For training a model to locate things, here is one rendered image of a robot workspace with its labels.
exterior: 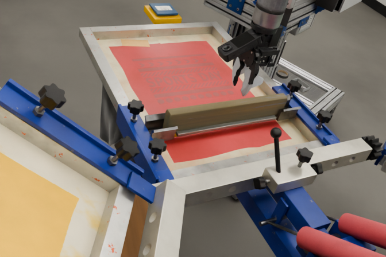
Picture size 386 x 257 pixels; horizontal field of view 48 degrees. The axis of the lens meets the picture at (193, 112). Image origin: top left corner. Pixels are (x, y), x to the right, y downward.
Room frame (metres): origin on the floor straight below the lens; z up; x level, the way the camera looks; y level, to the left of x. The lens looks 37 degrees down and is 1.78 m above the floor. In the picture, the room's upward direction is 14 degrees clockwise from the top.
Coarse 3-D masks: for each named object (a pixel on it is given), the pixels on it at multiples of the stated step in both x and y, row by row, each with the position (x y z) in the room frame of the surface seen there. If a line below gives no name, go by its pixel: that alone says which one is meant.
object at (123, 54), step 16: (112, 48) 1.34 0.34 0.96; (128, 48) 1.37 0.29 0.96; (144, 48) 1.40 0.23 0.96; (160, 48) 1.42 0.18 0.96; (128, 64) 1.26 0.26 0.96; (128, 80) 1.17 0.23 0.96; (144, 80) 1.19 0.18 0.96; (144, 96) 1.10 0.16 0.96; (160, 112) 1.04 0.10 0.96; (176, 144) 0.92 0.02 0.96; (192, 144) 0.94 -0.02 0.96; (208, 144) 0.95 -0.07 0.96; (224, 144) 0.97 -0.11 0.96; (176, 160) 0.86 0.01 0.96; (192, 160) 0.87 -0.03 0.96
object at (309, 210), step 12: (288, 192) 0.75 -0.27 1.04; (300, 192) 0.76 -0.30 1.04; (288, 204) 0.73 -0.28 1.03; (300, 204) 0.72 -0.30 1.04; (312, 204) 0.73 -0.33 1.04; (288, 216) 0.71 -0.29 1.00; (300, 216) 0.69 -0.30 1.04; (312, 216) 0.69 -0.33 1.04; (324, 216) 0.70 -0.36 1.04; (300, 228) 0.68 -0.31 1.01
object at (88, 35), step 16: (80, 32) 1.35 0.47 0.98; (96, 32) 1.37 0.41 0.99; (112, 32) 1.40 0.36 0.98; (128, 32) 1.44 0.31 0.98; (144, 32) 1.48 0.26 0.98; (160, 32) 1.51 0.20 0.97; (176, 32) 1.55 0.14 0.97; (192, 32) 1.60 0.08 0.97; (208, 32) 1.64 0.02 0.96; (224, 32) 1.62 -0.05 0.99; (96, 48) 1.26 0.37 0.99; (96, 64) 1.18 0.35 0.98; (112, 80) 1.10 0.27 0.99; (272, 80) 1.33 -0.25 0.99; (112, 96) 1.04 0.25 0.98; (304, 128) 1.11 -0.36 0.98; (304, 144) 1.02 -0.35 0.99; (320, 144) 1.04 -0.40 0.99; (224, 160) 0.86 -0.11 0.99; (240, 160) 0.88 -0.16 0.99; (256, 160) 0.90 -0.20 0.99; (176, 176) 0.76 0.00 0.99
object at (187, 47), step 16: (176, 48) 1.45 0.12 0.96; (192, 48) 1.48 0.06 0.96; (208, 48) 1.51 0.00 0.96; (224, 64) 1.42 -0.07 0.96; (240, 80) 1.34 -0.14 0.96; (224, 96) 1.21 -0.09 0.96; (240, 96) 1.24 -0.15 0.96; (224, 128) 1.04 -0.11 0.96; (240, 128) 1.06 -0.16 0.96; (256, 128) 1.08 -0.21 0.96; (240, 144) 0.99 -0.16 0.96; (256, 144) 1.01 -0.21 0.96
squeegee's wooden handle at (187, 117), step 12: (264, 96) 1.11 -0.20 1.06; (276, 96) 1.13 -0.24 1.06; (180, 108) 0.95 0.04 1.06; (192, 108) 0.96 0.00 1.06; (204, 108) 0.98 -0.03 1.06; (216, 108) 0.99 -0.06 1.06; (228, 108) 1.02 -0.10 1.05; (240, 108) 1.04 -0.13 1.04; (252, 108) 1.07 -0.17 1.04; (264, 108) 1.09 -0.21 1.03; (276, 108) 1.12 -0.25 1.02; (168, 120) 0.91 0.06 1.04; (180, 120) 0.93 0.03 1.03; (192, 120) 0.95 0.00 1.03; (204, 120) 0.98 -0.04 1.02; (216, 120) 1.00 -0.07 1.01; (228, 120) 1.02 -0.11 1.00
